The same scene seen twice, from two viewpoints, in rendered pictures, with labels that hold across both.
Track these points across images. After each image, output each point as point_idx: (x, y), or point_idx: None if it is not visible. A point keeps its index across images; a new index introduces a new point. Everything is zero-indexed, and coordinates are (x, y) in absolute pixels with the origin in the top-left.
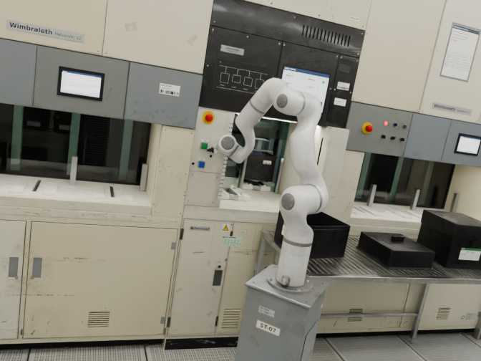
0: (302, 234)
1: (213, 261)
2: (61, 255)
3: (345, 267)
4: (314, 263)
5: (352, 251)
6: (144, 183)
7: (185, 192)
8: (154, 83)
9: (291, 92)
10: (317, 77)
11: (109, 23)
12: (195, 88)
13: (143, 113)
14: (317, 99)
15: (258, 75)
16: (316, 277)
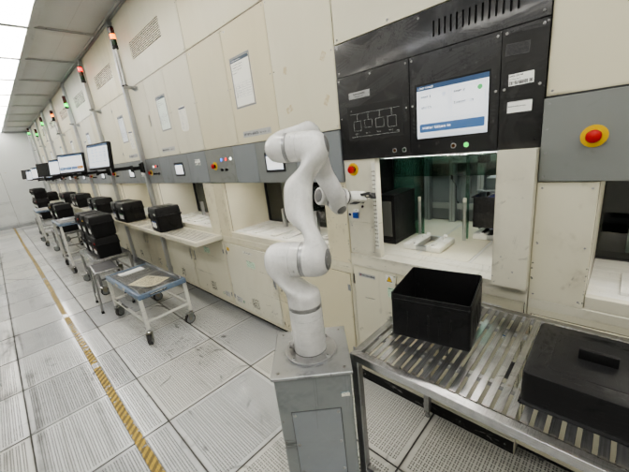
0: (287, 298)
1: (385, 310)
2: None
3: (431, 364)
4: (394, 343)
5: (511, 350)
6: None
7: (349, 241)
8: None
9: (269, 138)
10: (468, 83)
11: (279, 112)
12: (336, 144)
13: None
14: (310, 135)
15: (388, 110)
16: (358, 358)
